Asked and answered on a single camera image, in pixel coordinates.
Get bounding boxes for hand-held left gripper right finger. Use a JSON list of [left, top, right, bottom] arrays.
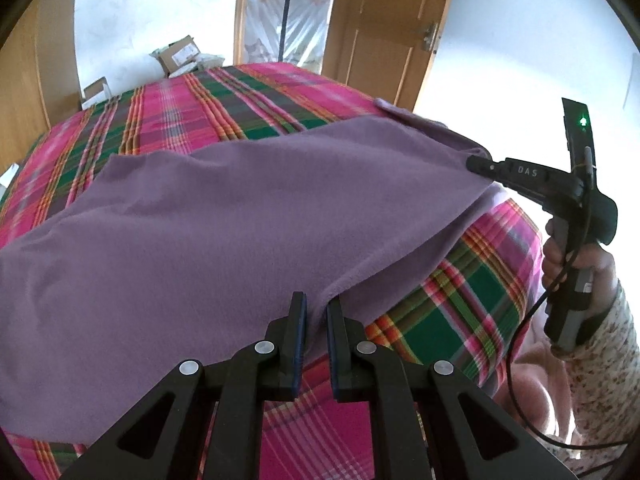
[[326, 296, 576, 480]]

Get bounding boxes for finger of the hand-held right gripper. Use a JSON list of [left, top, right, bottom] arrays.
[[466, 154, 501, 179]]

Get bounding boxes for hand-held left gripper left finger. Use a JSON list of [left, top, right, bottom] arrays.
[[60, 291, 308, 480]]

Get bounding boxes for purple fleece pants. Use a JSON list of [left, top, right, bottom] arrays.
[[0, 100, 508, 446]]

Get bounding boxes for person's right forearm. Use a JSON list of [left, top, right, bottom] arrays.
[[565, 280, 640, 463]]

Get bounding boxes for person's right hand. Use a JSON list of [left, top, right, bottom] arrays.
[[541, 220, 617, 323]]

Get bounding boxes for metal door latch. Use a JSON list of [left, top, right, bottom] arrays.
[[419, 21, 441, 53]]

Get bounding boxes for wooden door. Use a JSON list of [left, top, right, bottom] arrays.
[[320, 0, 461, 112]]

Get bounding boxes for person's pink clothing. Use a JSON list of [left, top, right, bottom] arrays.
[[495, 330, 576, 443]]

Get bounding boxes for plaid blanket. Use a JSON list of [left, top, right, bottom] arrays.
[[0, 62, 546, 480]]

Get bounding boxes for brown cardboard box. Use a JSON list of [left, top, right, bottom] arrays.
[[150, 35, 203, 79]]

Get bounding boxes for small open cardboard box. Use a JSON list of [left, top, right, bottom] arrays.
[[81, 76, 113, 111]]

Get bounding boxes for wooden wardrobe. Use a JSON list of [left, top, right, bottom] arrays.
[[0, 0, 83, 176]]

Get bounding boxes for wooden door frame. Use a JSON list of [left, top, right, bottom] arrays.
[[234, 0, 342, 68]]

